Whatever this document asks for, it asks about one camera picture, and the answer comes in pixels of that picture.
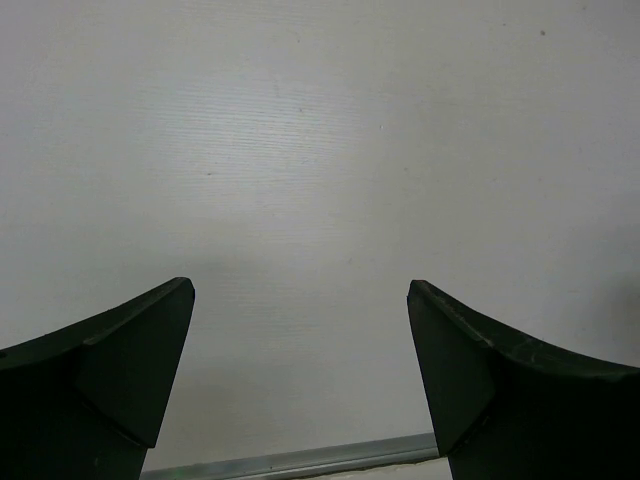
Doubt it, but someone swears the aluminium table edge rail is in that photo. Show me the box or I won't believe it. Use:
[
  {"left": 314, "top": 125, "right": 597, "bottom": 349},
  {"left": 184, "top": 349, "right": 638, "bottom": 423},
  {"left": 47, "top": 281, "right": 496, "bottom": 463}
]
[{"left": 140, "top": 433, "right": 439, "bottom": 480}]

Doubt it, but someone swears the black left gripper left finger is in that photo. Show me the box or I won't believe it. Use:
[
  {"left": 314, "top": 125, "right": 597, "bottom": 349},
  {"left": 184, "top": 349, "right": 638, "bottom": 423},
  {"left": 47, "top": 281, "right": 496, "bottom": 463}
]
[{"left": 1, "top": 277, "right": 195, "bottom": 479}]

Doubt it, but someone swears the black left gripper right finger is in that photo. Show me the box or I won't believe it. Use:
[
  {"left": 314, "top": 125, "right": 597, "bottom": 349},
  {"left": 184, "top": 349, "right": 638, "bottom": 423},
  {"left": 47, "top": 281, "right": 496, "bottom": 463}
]
[{"left": 407, "top": 280, "right": 639, "bottom": 479}]

